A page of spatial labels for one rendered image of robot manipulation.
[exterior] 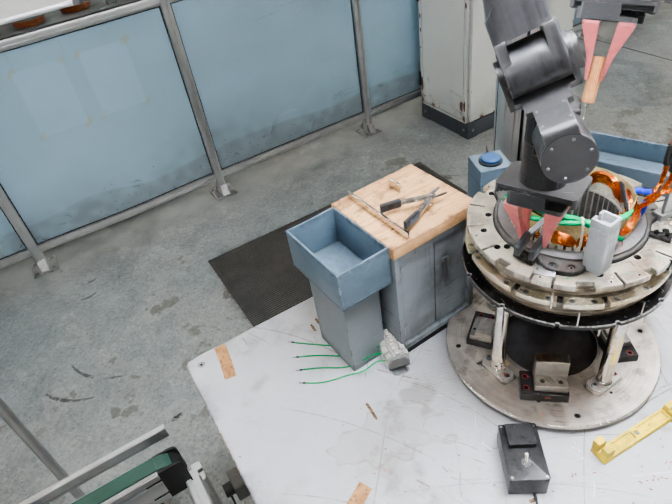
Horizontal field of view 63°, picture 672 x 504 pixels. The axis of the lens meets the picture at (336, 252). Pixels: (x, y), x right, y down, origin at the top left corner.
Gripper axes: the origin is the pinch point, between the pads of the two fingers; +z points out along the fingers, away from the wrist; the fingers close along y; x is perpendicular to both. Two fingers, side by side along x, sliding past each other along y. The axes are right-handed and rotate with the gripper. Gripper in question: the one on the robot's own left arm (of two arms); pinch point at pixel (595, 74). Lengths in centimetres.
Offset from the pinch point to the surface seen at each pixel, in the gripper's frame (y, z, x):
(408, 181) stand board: -27.9, 24.8, 17.1
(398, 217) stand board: -25.8, 28.5, 6.2
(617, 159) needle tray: 8.4, 17.9, 39.0
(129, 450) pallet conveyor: -62, 74, -26
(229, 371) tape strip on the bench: -54, 66, -6
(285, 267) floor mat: -108, 107, 119
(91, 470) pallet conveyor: -65, 76, -32
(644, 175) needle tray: 12.8, 18.0, 28.6
